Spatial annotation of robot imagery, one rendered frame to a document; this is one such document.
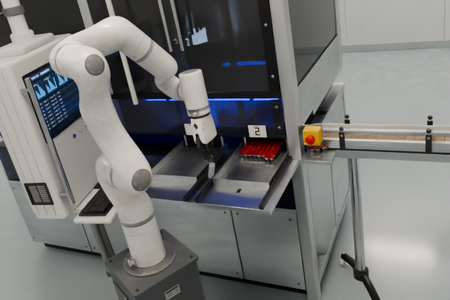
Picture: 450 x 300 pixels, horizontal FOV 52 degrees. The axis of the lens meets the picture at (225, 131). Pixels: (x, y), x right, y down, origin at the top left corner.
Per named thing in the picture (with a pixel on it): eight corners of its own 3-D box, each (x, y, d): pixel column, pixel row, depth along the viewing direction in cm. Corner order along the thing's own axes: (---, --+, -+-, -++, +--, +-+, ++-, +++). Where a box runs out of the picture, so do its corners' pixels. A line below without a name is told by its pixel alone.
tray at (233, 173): (242, 148, 228) (241, 142, 227) (292, 151, 217) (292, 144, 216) (213, 185, 201) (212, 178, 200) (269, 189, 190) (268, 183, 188)
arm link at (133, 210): (132, 232, 150) (112, 168, 141) (104, 213, 163) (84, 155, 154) (161, 213, 157) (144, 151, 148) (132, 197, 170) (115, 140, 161)
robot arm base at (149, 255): (138, 286, 153) (124, 242, 146) (115, 260, 168) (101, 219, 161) (186, 257, 163) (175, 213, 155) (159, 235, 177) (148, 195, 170)
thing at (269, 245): (118, 179, 413) (90, 88, 378) (352, 199, 324) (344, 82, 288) (36, 251, 333) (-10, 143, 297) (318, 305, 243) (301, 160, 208)
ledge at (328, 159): (311, 149, 220) (311, 146, 219) (338, 150, 214) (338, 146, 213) (303, 163, 208) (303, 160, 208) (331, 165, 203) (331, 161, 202)
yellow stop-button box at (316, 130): (308, 138, 209) (306, 123, 206) (323, 138, 206) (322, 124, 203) (303, 145, 203) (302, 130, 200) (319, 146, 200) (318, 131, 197)
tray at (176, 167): (183, 146, 243) (182, 140, 242) (228, 148, 232) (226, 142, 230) (148, 179, 216) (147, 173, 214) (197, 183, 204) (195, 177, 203)
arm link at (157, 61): (114, 61, 153) (175, 105, 174) (144, 60, 142) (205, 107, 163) (125, 39, 155) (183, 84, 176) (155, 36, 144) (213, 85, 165)
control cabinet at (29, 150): (85, 167, 259) (39, 29, 228) (115, 165, 254) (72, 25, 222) (31, 221, 215) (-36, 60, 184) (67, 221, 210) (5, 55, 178)
